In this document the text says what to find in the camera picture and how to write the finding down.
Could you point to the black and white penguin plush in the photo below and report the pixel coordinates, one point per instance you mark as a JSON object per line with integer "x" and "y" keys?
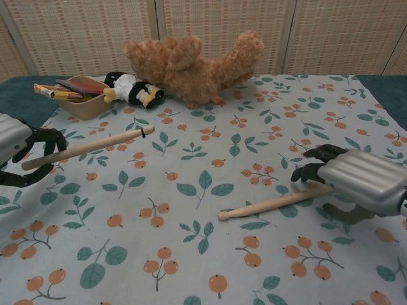
{"x": 133, "y": 89}

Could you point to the yellow snack stick packet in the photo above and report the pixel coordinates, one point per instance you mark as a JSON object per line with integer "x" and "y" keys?
{"x": 52, "y": 90}

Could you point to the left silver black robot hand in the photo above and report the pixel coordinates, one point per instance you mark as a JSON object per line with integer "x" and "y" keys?
{"x": 14, "y": 136}

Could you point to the woven folding screen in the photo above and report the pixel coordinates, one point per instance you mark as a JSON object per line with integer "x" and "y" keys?
{"x": 203, "y": 35}

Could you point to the wooden drumstick with black band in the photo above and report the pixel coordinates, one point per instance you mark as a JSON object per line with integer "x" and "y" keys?
{"x": 95, "y": 145}

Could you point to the brown teddy bear plush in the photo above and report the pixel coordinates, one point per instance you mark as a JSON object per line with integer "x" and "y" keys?
{"x": 197, "y": 73}

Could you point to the beige plastic bowl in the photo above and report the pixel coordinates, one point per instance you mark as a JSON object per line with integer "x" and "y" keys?
{"x": 84, "y": 106}

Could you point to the dark grey flat card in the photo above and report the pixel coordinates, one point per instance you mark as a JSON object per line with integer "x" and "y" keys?
{"x": 71, "y": 84}

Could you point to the red flat card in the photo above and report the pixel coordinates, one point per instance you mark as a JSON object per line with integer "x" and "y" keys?
{"x": 90, "y": 86}

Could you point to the plain wooden drumstick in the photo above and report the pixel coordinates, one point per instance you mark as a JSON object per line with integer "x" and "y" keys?
{"x": 273, "y": 204}

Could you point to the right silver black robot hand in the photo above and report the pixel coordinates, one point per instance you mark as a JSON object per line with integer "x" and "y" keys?
{"x": 362, "y": 174}

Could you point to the floral print tablecloth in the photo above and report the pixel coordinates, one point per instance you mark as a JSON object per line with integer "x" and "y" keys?
{"x": 203, "y": 222}

